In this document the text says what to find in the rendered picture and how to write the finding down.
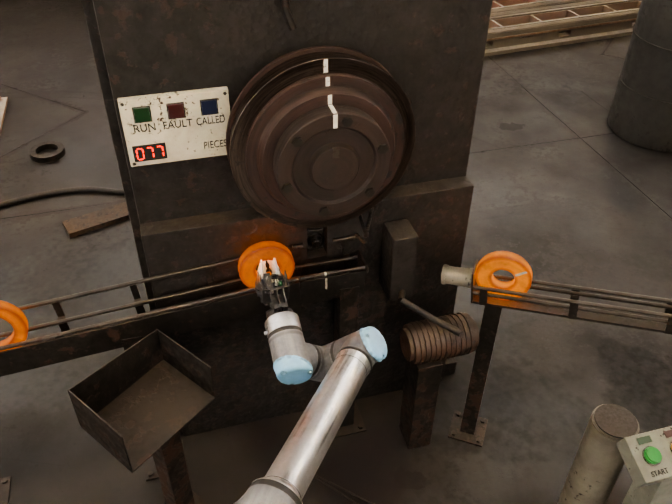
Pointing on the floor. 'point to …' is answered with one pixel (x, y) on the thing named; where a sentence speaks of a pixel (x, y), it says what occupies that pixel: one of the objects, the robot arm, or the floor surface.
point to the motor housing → (429, 370)
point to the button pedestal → (659, 476)
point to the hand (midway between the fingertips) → (265, 261)
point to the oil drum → (646, 81)
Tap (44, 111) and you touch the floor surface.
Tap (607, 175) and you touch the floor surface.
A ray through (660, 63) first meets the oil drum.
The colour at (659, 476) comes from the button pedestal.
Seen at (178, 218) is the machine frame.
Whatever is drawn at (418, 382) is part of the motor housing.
